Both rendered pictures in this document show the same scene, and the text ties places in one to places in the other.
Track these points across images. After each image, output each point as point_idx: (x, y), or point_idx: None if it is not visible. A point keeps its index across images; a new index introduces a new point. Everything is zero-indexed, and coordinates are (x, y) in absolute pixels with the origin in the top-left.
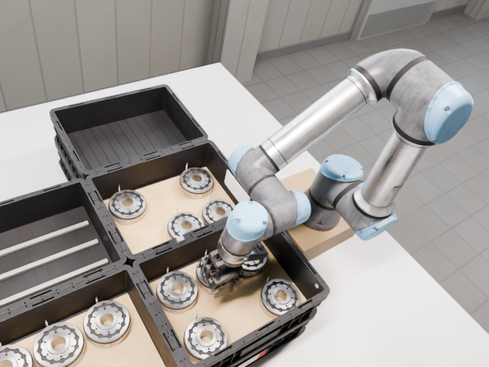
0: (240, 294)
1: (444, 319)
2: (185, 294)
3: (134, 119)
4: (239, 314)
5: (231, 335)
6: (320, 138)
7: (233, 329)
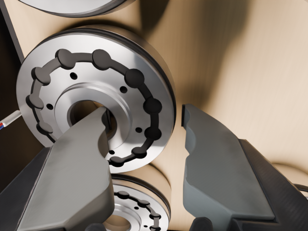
0: (216, 55)
1: None
2: (139, 215)
3: None
4: (269, 101)
5: (297, 152)
6: None
7: (290, 140)
